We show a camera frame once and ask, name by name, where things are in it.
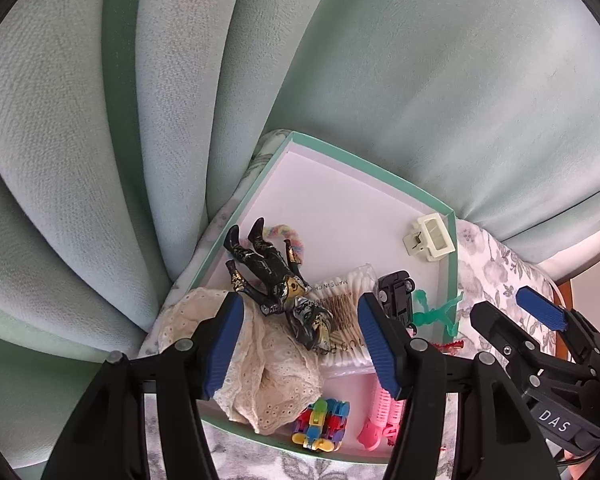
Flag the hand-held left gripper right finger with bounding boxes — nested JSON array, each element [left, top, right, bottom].
[[357, 292, 563, 480]]

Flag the teal cardboard box tray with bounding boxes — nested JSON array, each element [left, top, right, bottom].
[[187, 130, 458, 466]]

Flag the tan snack packet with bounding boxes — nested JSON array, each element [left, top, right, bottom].
[[427, 338, 467, 356]]

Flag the black hair claw clip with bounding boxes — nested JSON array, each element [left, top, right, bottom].
[[376, 270, 418, 333]]

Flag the pink hair roller clip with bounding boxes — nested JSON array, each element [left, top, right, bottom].
[[356, 372, 408, 453]]

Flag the colourful plastic block toy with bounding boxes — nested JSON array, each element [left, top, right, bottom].
[[291, 397, 351, 453]]

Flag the wooden bed frame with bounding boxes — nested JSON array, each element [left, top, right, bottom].
[[555, 252, 600, 311]]

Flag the pastel rainbow fuzzy bracelet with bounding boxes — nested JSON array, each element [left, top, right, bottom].
[[262, 223, 306, 266]]

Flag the white hair claw clip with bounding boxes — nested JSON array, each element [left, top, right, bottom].
[[402, 213, 455, 262]]

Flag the black and gold action figure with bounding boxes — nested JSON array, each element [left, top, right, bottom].
[[224, 217, 335, 352]]

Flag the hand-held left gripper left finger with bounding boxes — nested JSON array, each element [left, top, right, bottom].
[[42, 291, 246, 480]]

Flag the bag of cotton swabs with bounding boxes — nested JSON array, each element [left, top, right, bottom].
[[307, 262, 381, 378]]

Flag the floral fleece blanket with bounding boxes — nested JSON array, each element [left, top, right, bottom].
[[140, 130, 576, 480]]

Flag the cream lace cloth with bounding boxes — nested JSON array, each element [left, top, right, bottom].
[[152, 287, 326, 435]]

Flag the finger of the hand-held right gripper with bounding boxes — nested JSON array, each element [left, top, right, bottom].
[[470, 302, 600, 456], [516, 286, 600, 386]]

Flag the pale green curtain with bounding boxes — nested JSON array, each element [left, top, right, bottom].
[[0, 0, 600, 471]]

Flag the green plastic figure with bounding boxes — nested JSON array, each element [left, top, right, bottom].
[[411, 289, 465, 339]]

